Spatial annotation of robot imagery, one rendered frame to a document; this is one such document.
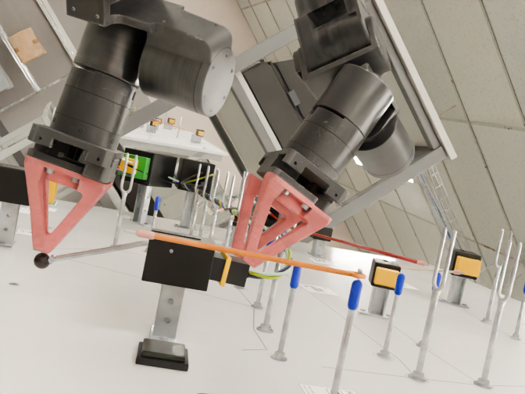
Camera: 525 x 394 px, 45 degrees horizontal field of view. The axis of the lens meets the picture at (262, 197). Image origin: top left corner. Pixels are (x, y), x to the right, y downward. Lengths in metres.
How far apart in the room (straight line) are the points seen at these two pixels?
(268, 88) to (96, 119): 1.11
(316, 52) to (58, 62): 7.42
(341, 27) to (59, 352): 0.38
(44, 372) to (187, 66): 0.24
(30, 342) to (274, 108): 1.19
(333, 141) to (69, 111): 0.23
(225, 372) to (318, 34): 0.33
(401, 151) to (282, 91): 1.00
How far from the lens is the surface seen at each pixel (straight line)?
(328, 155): 0.56
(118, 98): 0.53
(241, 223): 0.60
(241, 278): 0.55
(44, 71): 8.01
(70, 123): 0.53
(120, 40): 0.53
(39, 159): 0.53
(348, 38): 0.63
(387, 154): 0.63
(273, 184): 0.53
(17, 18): 8.04
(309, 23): 0.65
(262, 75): 1.61
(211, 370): 0.51
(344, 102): 0.57
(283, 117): 1.62
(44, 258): 0.56
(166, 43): 0.50
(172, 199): 7.74
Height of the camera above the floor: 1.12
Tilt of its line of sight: 9 degrees up
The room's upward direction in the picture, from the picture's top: 59 degrees clockwise
